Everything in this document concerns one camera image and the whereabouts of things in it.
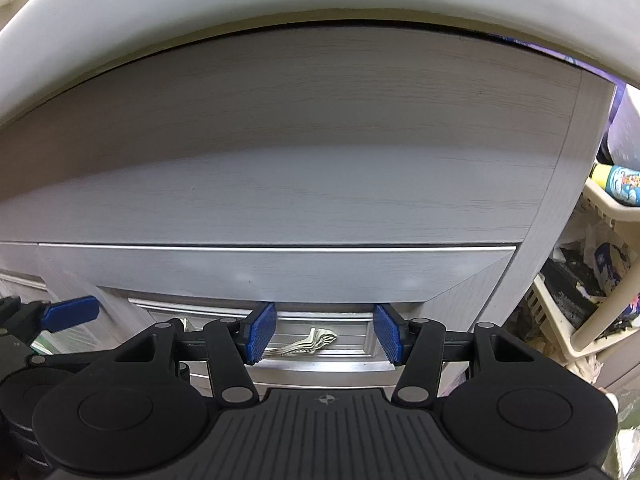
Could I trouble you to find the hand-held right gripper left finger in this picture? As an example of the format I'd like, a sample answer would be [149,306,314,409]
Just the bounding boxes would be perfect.
[114,301,277,406]

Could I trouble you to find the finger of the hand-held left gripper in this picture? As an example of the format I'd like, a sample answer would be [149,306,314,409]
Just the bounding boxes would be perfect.
[0,296,100,343]
[27,352,118,371]

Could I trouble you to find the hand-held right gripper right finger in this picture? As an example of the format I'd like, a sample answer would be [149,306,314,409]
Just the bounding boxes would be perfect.
[372,302,541,407]

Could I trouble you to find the grey plain-front drawer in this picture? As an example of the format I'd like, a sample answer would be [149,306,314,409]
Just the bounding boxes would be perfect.
[0,24,618,250]

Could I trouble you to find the grey drawer with inset panel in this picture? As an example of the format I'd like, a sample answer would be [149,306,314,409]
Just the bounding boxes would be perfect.
[37,244,551,391]

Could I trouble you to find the beige plastic storage rack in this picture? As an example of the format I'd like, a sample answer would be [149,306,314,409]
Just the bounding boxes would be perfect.
[520,175,640,367]

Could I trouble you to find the blue white printed packet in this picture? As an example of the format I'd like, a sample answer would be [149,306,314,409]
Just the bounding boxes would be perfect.
[592,242,631,297]

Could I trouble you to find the bottle with blue cartoon label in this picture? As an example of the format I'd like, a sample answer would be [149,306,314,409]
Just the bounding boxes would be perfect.
[590,162,640,208]

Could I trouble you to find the purple tissue multipack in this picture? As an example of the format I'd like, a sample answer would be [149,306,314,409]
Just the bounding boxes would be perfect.
[490,32,640,171]

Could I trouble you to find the ornate silver drawer handle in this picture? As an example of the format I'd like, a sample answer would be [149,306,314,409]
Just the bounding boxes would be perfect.
[260,326,336,361]

